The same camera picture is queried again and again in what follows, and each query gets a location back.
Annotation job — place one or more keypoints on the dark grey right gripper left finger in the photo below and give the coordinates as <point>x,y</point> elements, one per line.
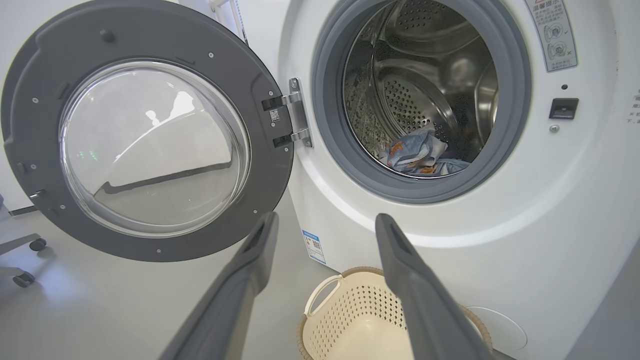
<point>235,310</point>

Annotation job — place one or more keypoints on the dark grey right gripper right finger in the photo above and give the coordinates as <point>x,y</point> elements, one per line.
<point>430,320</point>

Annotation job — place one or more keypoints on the white and light blue garment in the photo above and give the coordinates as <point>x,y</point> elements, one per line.
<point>452,166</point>

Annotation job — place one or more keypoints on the blue garment with orange print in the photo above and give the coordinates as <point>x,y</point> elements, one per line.
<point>415,152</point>

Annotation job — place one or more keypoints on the round black glass washer door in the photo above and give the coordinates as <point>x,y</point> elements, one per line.
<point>150,30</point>

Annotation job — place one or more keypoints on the white front-load washing machine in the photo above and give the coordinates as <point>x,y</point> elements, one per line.
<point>550,225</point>

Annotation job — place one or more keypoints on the silver metal door hinge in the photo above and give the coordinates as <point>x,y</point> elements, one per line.
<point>299,115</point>

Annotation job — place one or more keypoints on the grey rubber door gasket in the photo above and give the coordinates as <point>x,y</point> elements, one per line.
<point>330,100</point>

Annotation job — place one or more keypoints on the stainless steel washing machine drum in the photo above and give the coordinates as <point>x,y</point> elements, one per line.
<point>425,75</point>

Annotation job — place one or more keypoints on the round white filter cover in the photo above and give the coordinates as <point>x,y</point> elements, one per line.
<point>502,330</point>

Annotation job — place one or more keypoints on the cream perforated laundry basket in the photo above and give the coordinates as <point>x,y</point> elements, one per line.
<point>350,325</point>

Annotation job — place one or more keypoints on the blue energy label sticker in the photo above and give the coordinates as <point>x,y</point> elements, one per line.
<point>314,247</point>

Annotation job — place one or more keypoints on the small white QR sticker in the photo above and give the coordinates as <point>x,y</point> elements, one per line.
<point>275,115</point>

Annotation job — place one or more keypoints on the grey wheeled chair base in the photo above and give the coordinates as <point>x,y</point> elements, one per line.
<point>22,240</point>

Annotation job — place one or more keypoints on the grey warning label sticker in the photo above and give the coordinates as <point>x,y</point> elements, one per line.
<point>552,35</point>

